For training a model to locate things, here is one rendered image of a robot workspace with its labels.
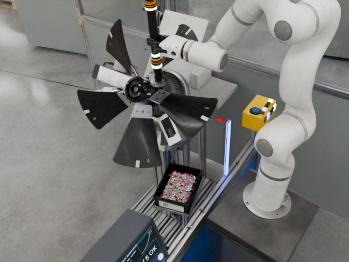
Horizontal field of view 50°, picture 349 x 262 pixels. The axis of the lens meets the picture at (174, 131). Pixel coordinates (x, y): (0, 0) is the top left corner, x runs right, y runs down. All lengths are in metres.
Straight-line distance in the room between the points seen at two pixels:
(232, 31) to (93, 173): 2.05
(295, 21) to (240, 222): 0.78
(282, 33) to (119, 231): 0.72
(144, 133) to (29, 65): 3.00
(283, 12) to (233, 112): 1.55
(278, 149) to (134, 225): 0.50
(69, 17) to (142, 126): 2.71
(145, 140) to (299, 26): 0.96
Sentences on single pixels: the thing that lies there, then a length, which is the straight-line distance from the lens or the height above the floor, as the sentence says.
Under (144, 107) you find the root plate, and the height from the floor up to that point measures 1.12.
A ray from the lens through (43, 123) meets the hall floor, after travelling 3.65.
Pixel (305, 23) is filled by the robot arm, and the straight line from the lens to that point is 1.02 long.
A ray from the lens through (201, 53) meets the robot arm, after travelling 1.39.
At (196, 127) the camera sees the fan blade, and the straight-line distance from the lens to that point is 1.57.
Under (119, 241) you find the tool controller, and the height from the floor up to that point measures 1.25.
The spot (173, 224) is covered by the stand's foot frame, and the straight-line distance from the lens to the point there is 2.55.
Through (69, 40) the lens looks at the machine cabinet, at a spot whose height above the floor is 0.21.
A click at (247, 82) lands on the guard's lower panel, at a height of 0.87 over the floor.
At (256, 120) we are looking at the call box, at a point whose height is 1.05.
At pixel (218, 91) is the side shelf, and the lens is 2.26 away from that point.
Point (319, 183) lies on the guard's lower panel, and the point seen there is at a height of 0.28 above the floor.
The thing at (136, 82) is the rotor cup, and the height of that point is 1.25.
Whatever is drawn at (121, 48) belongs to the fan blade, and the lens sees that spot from 1.81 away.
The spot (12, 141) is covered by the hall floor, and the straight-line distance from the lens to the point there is 3.59.
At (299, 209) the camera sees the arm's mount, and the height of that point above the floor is 0.96.
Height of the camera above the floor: 2.20
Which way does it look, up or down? 42 degrees down
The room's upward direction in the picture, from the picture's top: 4 degrees counter-clockwise
